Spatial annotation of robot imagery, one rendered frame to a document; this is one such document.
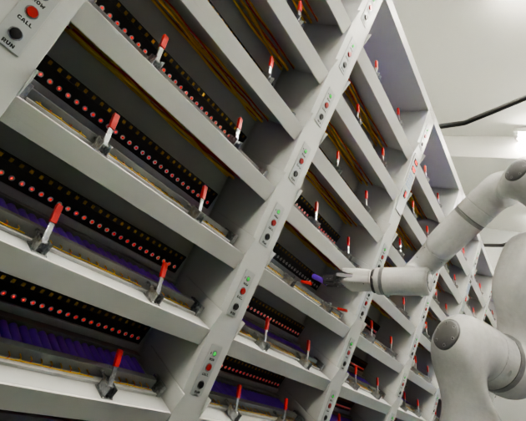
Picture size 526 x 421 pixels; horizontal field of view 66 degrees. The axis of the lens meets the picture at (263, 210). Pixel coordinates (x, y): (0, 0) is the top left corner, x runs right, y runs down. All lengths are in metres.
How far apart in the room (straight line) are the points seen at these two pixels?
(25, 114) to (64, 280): 0.28
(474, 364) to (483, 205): 0.45
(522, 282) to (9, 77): 1.00
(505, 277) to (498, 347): 0.15
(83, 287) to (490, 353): 0.77
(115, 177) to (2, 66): 0.24
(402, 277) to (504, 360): 0.42
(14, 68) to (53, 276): 0.34
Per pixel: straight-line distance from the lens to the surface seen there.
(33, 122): 0.74
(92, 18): 0.80
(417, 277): 1.25
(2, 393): 0.83
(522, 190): 1.03
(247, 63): 1.02
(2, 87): 0.73
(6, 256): 0.75
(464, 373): 0.91
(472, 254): 3.13
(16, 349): 0.88
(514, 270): 1.00
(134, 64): 0.83
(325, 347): 1.64
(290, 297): 1.24
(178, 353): 1.07
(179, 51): 1.14
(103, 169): 0.79
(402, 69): 1.84
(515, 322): 1.02
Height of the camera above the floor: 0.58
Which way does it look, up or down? 16 degrees up
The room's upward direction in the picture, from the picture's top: 25 degrees clockwise
